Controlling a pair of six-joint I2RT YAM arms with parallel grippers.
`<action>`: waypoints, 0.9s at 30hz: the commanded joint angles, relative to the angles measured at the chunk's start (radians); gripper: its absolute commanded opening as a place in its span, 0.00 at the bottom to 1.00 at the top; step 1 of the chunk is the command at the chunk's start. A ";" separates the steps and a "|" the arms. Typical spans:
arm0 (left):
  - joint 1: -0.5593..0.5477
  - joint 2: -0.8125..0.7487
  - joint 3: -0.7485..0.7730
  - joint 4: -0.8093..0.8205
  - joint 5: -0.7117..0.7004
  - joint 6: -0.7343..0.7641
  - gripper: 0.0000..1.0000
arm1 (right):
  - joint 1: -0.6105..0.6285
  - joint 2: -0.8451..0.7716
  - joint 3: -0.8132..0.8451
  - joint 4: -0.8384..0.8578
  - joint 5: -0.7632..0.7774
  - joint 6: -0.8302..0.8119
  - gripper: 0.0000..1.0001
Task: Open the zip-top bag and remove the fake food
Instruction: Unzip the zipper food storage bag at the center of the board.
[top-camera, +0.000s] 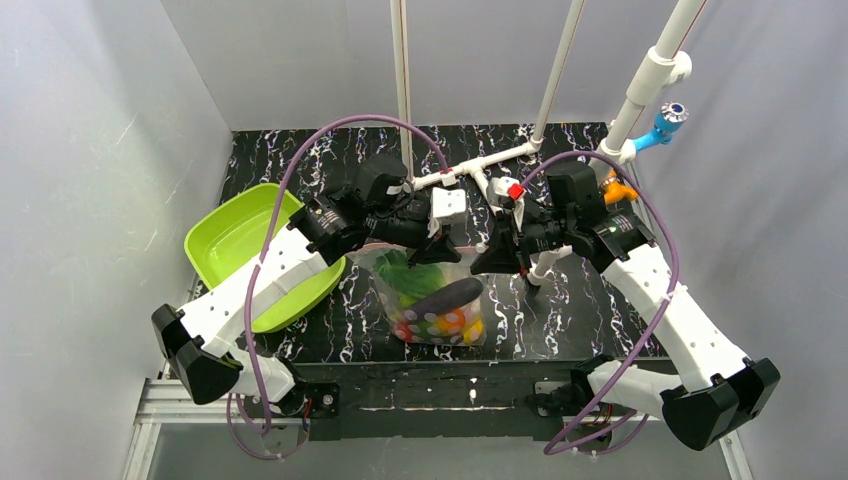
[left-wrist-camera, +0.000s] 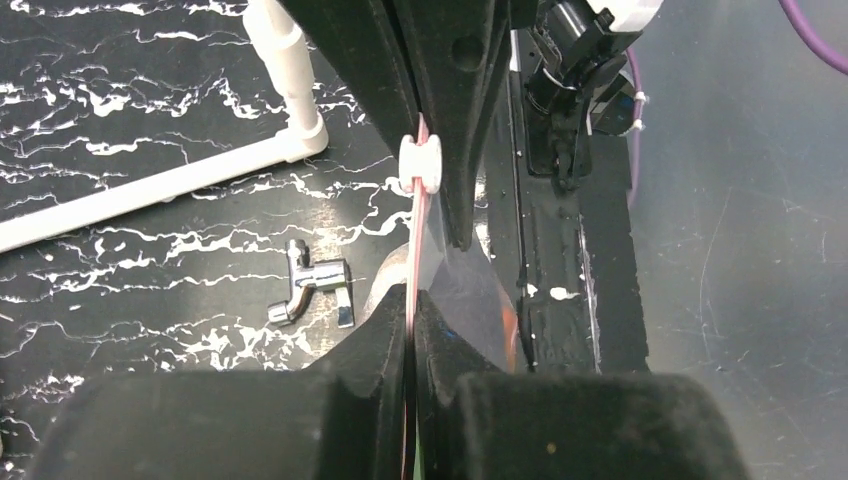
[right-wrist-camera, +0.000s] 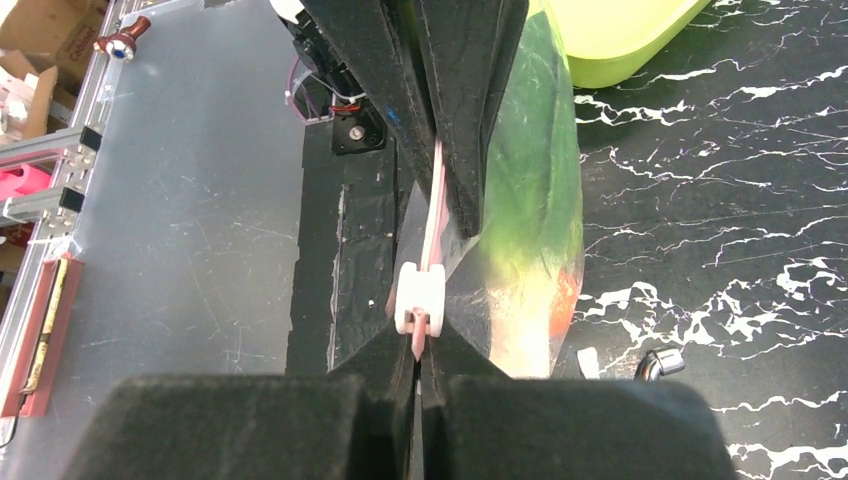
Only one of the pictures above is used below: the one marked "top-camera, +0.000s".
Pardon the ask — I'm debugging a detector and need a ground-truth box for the clear zip top bag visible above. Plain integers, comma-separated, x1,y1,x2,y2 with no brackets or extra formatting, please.
348,243,486,347

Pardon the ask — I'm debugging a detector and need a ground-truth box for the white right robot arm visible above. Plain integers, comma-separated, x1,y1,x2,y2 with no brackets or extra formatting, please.
471,160,780,451

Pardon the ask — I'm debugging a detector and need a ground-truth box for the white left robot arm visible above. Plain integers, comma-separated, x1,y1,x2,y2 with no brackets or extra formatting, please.
151,155,467,406

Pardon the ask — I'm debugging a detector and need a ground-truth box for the green fake leafy vegetable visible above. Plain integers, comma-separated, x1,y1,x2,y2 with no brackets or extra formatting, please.
374,250,448,307

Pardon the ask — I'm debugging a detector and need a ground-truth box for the purple fake eggplant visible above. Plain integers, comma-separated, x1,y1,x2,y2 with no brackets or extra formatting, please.
407,278,484,318

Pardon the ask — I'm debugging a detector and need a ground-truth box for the red fake apple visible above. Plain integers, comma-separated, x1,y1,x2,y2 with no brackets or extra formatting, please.
434,309,466,336

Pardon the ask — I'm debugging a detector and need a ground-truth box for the orange tap valve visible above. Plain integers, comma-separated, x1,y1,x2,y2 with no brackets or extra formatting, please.
599,171,640,205

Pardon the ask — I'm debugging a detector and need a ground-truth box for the blue tap valve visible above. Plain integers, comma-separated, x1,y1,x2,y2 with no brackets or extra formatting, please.
633,102,689,152

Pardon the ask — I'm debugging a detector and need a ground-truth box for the lime green plastic basin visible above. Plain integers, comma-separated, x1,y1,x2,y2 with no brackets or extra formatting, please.
184,183,347,334

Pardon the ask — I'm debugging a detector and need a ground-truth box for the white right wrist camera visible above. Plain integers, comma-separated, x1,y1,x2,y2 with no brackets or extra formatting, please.
485,176,525,227

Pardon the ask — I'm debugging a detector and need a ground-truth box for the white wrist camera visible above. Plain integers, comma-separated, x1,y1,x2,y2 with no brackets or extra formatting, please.
485,176,525,227
427,187,468,238

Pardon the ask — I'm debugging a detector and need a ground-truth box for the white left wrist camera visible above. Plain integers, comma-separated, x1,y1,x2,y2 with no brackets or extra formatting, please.
427,187,468,238

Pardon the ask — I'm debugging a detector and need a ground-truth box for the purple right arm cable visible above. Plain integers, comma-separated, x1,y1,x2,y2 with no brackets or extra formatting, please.
519,150,680,458

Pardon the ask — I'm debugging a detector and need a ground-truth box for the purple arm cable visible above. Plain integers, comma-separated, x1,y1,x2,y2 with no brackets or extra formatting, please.
519,150,680,458
225,113,455,462

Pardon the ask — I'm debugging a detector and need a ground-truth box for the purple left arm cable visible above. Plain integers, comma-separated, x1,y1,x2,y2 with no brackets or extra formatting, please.
225,113,455,462

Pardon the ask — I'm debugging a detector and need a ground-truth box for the white PVC pipe frame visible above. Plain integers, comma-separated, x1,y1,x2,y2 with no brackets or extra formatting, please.
389,0,710,287

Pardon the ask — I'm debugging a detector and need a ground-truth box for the aluminium frame rail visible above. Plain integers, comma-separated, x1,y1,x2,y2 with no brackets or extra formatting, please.
123,378,752,479

